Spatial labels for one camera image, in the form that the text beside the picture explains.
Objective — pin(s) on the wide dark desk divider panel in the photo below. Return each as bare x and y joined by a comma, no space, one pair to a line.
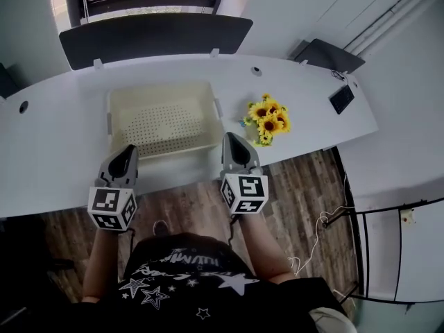
156,40

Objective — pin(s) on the long white desk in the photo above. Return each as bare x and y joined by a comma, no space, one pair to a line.
52,151

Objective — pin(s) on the person's right forearm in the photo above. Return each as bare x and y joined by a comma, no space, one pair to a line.
267,252

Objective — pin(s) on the black star-print t-shirt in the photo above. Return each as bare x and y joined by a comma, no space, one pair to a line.
208,297

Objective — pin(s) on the person's left forearm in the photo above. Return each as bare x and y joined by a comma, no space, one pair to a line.
100,265

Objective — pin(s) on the person's black shoe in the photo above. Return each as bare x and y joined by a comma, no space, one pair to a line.
160,228

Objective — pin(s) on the wall box with red button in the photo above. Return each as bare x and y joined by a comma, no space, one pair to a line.
408,217

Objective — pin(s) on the white wall conduit pipes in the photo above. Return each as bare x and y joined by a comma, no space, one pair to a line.
392,16

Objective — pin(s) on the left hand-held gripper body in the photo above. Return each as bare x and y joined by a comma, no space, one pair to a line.
107,210

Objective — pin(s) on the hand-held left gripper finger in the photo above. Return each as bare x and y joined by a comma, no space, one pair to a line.
133,172
102,170

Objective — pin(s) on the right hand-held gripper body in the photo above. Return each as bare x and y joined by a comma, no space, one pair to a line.
248,193

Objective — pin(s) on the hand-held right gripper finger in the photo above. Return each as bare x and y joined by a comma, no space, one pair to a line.
226,154
254,156

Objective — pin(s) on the yellow sunflower bouquet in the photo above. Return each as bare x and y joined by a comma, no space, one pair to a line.
270,120

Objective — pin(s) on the cream perforated plastic basket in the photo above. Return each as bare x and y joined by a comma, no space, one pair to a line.
163,123

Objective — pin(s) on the black office chair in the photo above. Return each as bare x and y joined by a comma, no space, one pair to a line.
27,262

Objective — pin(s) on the black metal partition frame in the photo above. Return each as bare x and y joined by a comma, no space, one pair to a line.
364,241

